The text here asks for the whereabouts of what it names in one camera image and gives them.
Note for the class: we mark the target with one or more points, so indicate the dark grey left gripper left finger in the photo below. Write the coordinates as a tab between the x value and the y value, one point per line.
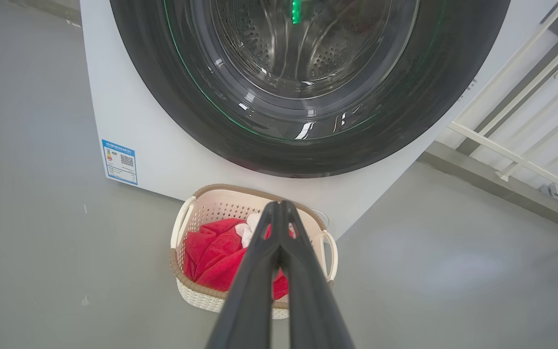
250	300

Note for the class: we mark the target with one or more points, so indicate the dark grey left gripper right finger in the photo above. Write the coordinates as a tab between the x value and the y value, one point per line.
313	305

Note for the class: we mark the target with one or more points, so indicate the red cloth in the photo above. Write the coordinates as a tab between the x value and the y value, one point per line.
211	257

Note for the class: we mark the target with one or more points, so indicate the dark round washing machine door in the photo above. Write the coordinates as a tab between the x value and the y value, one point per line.
308	155

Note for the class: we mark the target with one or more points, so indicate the cream perforated laundry basket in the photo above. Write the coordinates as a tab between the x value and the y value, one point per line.
211	208

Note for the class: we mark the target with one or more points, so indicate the white washing machine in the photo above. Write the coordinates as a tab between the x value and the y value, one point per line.
162	160

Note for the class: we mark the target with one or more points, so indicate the blue energy label sticker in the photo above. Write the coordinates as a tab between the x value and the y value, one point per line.
119	162

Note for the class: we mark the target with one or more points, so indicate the white metal railing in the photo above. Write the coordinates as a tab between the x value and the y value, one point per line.
514	158

